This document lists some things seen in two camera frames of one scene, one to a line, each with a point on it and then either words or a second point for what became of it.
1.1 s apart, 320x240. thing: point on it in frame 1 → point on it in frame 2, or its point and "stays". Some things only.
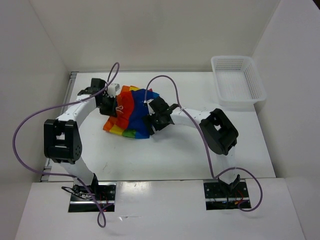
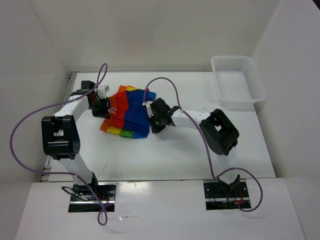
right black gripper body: [157, 122] stays
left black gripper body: [108, 106] → [98, 109]
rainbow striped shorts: [130, 120] stays
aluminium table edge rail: [62, 114] stays
